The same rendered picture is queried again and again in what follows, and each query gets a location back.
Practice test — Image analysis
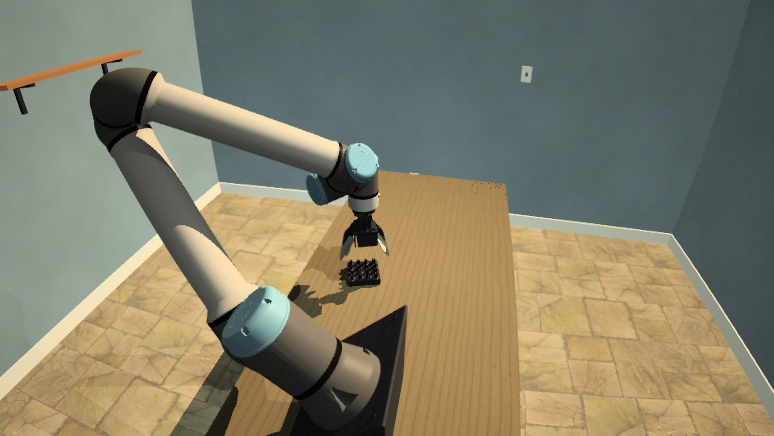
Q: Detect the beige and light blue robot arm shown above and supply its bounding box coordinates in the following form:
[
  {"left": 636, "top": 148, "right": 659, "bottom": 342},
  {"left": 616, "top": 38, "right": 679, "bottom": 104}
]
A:
[{"left": 90, "top": 67, "right": 381, "bottom": 430}]

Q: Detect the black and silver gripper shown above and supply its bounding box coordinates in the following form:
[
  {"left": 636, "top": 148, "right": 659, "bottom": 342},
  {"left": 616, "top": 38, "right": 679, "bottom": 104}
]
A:
[{"left": 340, "top": 209, "right": 389, "bottom": 261}]

